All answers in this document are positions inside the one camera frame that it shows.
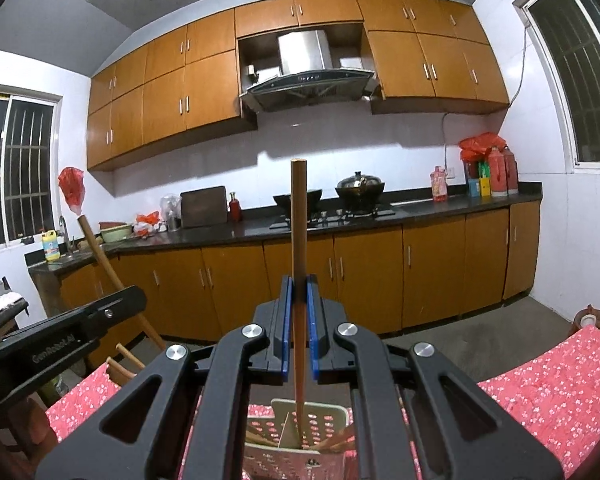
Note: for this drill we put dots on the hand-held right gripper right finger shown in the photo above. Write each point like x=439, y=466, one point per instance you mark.
x=312, y=330

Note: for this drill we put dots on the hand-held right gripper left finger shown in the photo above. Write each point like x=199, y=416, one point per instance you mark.
x=286, y=330

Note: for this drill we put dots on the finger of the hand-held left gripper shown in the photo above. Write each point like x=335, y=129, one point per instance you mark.
x=112, y=310

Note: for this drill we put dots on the beige perforated utensil holder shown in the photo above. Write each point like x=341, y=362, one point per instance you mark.
x=330, y=412

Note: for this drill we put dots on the dark stool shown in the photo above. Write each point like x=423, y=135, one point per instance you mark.
x=5, y=317

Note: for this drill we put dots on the white cloth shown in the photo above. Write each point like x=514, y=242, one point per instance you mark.
x=0, y=302

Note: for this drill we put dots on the green basin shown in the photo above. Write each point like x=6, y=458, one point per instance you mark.
x=116, y=234

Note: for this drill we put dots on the wooden lower kitchen cabinets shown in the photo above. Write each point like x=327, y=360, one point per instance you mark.
x=370, y=270

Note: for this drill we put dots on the wooden kitchen cabinets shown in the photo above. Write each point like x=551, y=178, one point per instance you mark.
x=205, y=85
x=370, y=270

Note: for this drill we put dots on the yellow detergent bottle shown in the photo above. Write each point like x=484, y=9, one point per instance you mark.
x=52, y=247

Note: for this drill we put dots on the metal faucet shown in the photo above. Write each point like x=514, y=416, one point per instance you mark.
x=64, y=232

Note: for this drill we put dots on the small orange plastic bag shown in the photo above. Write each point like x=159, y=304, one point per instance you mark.
x=147, y=222

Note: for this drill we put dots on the gas stove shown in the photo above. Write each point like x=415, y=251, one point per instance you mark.
x=330, y=217

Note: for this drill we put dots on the clear plastic bag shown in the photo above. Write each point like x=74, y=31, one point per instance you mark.
x=171, y=210

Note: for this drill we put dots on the black kitchen countertop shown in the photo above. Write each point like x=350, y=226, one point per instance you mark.
x=220, y=232

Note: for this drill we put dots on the hanging red plastic bag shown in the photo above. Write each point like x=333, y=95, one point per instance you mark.
x=72, y=187

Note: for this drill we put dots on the red pump bottle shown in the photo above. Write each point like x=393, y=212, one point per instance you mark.
x=235, y=209

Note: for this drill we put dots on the dark cutting board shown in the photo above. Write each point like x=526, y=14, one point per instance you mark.
x=204, y=207

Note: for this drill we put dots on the black wok with lid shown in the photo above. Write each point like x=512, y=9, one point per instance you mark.
x=360, y=187

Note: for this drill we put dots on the barred window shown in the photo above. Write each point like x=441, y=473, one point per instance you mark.
x=25, y=160

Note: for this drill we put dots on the pink bottle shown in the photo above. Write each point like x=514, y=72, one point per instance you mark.
x=438, y=185

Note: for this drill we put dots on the blue box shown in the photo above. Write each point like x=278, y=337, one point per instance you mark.
x=474, y=187

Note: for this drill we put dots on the yellow box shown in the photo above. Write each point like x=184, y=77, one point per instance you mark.
x=485, y=186

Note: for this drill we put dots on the green bottle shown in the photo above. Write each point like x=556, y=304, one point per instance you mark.
x=484, y=169

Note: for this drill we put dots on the wooden upper kitchen cabinets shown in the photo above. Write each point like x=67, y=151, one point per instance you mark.
x=205, y=85

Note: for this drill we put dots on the red thermos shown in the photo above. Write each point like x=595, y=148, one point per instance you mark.
x=512, y=172
x=497, y=172

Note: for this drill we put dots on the red floral tablecloth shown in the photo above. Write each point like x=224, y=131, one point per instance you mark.
x=555, y=385

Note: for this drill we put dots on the large red plastic bag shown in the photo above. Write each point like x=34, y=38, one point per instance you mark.
x=480, y=145

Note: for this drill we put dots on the steel range hood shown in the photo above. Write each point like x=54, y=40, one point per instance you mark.
x=305, y=80

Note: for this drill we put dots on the brown jar white lid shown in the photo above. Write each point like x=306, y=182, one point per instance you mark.
x=590, y=320

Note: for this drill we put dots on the white framed window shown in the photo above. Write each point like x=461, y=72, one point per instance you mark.
x=580, y=85

